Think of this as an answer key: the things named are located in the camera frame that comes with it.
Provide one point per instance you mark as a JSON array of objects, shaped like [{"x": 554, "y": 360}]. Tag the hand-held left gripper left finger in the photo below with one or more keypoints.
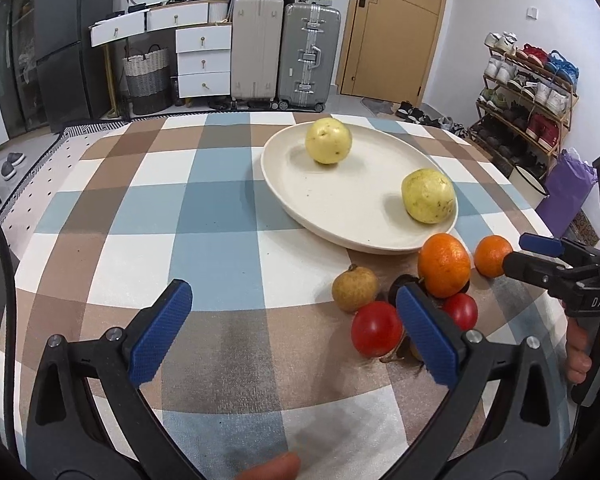
[{"x": 162, "y": 332}]

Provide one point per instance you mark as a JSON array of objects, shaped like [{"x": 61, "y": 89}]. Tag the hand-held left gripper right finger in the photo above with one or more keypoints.
[{"x": 425, "y": 332}]

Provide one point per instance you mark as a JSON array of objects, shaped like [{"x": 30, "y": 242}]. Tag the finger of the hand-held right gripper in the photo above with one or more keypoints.
[
  {"x": 540, "y": 245},
  {"x": 530, "y": 269}
]

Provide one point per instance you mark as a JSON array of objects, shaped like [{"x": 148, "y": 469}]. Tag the orange mandarin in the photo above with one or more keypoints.
[
  {"x": 444, "y": 265},
  {"x": 492, "y": 255}
]

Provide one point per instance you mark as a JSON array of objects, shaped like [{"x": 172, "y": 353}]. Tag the red tomato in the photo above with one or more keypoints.
[
  {"x": 461, "y": 311},
  {"x": 377, "y": 329}
]

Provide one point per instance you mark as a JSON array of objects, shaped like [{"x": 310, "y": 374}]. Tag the dark red cherry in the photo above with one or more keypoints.
[{"x": 399, "y": 285}]

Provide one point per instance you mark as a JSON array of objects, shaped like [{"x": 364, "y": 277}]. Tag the small brown pear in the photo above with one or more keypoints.
[{"x": 355, "y": 287}]

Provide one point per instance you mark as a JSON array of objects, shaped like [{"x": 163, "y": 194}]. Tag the cream round plate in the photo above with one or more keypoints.
[{"x": 340, "y": 195}]

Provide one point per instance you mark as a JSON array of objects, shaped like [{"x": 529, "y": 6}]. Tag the person's right hand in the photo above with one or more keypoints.
[{"x": 577, "y": 355}]

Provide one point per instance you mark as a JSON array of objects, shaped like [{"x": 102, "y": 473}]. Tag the person's left hand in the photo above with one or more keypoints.
[{"x": 272, "y": 467}]

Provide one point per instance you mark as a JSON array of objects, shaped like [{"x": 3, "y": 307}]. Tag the brown patterned bag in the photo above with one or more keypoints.
[{"x": 585, "y": 227}]

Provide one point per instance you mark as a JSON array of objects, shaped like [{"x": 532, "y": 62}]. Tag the purple bag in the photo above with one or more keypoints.
[{"x": 565, "y": 195}]

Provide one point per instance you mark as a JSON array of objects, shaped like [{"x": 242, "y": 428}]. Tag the white enamel basin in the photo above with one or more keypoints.
[{"x": 527, "y": 180}]

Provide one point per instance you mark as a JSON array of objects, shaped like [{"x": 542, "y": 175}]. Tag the yellow-green guava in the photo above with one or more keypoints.
[
  {"x": 428, "y": 196},
  {"x": 328, "y": 141}
]

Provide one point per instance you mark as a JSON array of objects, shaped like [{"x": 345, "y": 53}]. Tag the checkered tablecloth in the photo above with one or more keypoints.
[{"x": 205, "y": 210}]

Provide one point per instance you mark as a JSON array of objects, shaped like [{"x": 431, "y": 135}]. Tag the group of assorted shoes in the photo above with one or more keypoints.
[{"x": 542, "y": 95}]

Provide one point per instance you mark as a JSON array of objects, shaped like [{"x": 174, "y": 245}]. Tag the wooden shoe rack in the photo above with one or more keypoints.
[{"x": 565, "y": 92}]

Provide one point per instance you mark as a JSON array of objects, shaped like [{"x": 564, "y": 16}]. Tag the black sandals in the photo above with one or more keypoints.
[{"x": 412, "y": 111}]

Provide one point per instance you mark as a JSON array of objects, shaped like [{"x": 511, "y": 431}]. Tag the white dotted striped cloth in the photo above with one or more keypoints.
[{"x": 35, "y": 185}]

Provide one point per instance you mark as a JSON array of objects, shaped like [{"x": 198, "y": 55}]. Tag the grey door mat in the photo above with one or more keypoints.
[{"x": 377, "y": 106}]

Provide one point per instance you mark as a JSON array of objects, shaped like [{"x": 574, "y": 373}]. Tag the grey slippers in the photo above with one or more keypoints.
[{"x": 12, "y": 165}]

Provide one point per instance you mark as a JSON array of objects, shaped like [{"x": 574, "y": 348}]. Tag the wooden door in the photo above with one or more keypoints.
[{"x": 400, "y": 35}]

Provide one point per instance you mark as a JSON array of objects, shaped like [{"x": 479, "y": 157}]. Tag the grey white woven basket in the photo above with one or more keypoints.
[{"x": 147, "y": 80}]

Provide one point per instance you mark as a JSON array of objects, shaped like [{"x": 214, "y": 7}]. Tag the white drawer desk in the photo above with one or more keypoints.
[{"x": 202, "y": 55}]

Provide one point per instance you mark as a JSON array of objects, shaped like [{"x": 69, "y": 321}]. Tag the beige suitcase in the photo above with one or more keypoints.
[{"x": 256, "y": 50}]

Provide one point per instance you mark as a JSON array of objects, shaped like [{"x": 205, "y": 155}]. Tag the silver suitcase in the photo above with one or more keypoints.
[{"x": 307, "y": 55}]

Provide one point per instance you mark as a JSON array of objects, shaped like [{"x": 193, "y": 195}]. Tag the dark glass cabinet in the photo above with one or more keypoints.
[{"x": 20, "y": 60}]

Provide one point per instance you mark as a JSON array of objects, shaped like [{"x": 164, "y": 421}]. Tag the dark refrigerator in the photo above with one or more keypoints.
[{"x": 70, "y": 35}]

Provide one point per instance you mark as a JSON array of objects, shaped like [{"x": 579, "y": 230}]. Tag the white ribbed cylinder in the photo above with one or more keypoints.
[{"x": 218, "y": 12}]

